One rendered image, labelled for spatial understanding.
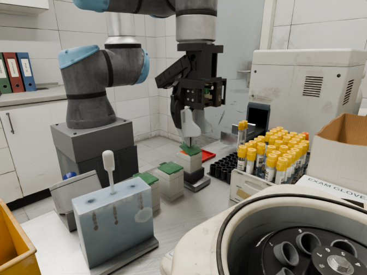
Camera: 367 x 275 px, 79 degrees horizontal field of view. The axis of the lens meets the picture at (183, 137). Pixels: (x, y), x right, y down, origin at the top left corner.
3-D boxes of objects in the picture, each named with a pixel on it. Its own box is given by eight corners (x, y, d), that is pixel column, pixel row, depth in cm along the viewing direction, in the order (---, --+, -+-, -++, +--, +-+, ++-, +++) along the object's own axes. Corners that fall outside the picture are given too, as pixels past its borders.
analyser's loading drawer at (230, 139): (252, 129, 84) (253, 115, 83) (268, 132, 80) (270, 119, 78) (219, 142, 71) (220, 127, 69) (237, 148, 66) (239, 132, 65)
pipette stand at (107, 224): (138, 221, 40) (134, 172, 36) (159, 246, 35) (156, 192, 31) (80, 248, 34) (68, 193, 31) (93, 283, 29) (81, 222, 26)
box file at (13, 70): (18, 89, 201) (9, 52, 191) (24, 91, 184) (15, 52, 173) (9, 89, 196) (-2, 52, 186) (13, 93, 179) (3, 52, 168)
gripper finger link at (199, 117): (205, 151, 47) (207, 109, 44) (185, 144, 51) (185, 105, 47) (214, 148, 49) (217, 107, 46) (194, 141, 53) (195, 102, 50)
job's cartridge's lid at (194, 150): (188, 141, 53) (188, 138, 52) (202, 152, 50) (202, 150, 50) (176, 145, 50) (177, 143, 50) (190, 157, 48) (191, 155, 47)
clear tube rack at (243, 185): (271, 166, 60) (275, 141, 57) (312, 179, 53) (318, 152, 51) (228, 198, 46) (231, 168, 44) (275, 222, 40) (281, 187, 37)
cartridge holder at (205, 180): (183, 170, 58) (183, 157, 57) (210, 183, 52) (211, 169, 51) (167, 177, 54) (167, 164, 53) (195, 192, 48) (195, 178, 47)
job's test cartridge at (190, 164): (187, 169, 56) (187, 145, 53) (201, 175, 52) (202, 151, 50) (176, 174, 53) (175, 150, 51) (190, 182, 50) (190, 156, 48)
